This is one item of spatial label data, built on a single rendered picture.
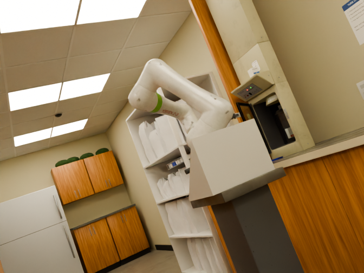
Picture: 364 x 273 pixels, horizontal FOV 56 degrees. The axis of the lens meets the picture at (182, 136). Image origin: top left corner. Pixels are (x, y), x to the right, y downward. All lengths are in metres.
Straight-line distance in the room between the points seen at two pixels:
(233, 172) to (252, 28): 1.29
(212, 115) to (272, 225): 0.55
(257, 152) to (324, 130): 1.31
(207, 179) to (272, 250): 0.40
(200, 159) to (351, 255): 1.03
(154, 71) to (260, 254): 0.98
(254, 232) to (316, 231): 0.71
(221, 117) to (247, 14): 1.08
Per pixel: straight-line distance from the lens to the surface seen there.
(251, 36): 2.47
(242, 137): 1.48
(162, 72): 1.73
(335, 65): 2.59
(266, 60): 2.40
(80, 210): 7.28
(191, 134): 1.64
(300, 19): 2.73
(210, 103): 1.61
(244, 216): 1.45
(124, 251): 6.87
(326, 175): 1.91
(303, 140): 2.35
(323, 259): 2.20
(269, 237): 1.51
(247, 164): 1.46
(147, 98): 1.78
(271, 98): 2.45
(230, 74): 2.67
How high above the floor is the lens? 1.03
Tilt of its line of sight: 7 degrees up
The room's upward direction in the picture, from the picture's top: 21 degrees counter-clockwise
